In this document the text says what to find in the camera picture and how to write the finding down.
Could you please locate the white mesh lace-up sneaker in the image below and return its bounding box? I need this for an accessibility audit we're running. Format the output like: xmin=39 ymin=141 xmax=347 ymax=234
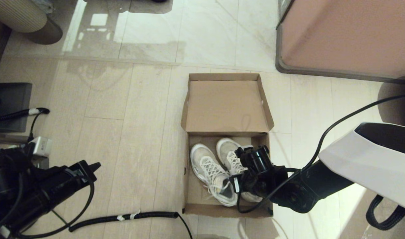
xmin=190 ymin=143 xmax=239 ymax=207
xmin=216 ymin=137 xmax=264 ymax=203

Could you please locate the brown cardboard box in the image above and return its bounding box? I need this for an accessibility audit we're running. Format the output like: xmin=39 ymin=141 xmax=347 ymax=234
xmin=180 ymin=73 xmax=275 ymax=218

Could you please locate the dark grey flat box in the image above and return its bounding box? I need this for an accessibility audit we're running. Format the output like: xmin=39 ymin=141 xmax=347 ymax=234
xmin=0 ymin=83 xmax=33 ymax=133

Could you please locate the black corrugated conduit with tape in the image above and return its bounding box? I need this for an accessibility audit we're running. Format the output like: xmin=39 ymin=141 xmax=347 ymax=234
xmin=69 ymin=211 xmax=180 ymax=233

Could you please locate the black conduit with white tip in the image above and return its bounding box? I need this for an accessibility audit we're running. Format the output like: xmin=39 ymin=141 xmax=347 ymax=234
xmin=0 ymin=108 xmax=50 ymax=124

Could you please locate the beige ribbed cylinder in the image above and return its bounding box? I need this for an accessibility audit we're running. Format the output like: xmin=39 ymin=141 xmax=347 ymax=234
xmin=0 ymin=0 xmax=48 ymax=34

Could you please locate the round dark stool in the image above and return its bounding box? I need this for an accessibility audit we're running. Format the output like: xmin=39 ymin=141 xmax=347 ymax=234
xmin=377 ymin=76 xmax=405 ymax=128

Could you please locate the large pink cabinet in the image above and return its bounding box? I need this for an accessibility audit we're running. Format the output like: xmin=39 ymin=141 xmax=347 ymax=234
xmin=275 ymin=0 xmax=405 ymax=84

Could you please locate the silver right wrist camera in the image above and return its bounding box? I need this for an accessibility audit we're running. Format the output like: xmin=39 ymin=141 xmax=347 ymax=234
xmin=235 ymin=146 xmax=252 ymax=160

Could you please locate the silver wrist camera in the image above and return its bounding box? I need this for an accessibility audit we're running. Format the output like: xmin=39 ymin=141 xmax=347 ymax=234
xmin=29 ymin=136 xmax=53 ymax=157
xmin=235 ymin=146 xmax=252 ymax=160

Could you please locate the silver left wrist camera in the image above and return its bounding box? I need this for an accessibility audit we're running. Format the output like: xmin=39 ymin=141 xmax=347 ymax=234
xmin=29 ymin=136 xmax=53 ymax=157

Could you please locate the black adapter power cable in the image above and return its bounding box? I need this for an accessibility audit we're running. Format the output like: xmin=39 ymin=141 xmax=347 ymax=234
xmin=27 ymin=111 xmax=47 ymax=143

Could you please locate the thin black floor cable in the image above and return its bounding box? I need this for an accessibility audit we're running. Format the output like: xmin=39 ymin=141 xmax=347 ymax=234
xmin=177 ymin=215 xmax=193 ymax=239

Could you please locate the brown round pedestal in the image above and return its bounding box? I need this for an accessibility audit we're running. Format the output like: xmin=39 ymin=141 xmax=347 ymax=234
xmin=23 ymin=16 xmax=63 ymax=45

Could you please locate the black braided cable loop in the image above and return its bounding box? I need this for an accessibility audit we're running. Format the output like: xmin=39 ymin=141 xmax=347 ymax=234
xmin=366 ymin=194 xmax=405 ymax=231

